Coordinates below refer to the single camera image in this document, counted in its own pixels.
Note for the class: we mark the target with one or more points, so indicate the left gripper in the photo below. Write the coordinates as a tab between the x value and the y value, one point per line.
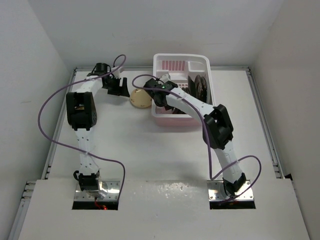
119	90

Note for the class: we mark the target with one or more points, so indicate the beige floral small plate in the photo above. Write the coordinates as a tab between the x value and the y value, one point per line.
140	99

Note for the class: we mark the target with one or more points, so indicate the black glossy plate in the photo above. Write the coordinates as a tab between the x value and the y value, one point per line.
192	87
173	110

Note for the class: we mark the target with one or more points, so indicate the cream plate dark patterned rim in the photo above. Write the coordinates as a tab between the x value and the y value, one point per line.
203	90

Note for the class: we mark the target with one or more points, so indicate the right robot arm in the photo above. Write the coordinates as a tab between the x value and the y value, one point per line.
217	129

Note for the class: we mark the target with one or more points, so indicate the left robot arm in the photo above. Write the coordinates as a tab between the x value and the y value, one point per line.
82	117

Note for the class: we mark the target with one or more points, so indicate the pink plastic dish rack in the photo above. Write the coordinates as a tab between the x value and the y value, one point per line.
181	68

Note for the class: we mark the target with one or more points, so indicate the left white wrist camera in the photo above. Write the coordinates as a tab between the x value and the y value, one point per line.
116	71

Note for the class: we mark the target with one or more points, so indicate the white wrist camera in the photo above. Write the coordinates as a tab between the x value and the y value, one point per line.
116	71
166	77

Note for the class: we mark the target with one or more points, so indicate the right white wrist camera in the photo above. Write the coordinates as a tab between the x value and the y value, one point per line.
166	77

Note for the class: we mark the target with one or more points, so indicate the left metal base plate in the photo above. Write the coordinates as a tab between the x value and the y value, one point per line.
108	191

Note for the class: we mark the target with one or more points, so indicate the metal base plate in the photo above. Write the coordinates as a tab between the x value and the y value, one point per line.
217	193
108	191

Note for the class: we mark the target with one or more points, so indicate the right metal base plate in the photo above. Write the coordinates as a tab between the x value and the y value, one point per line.
217	193

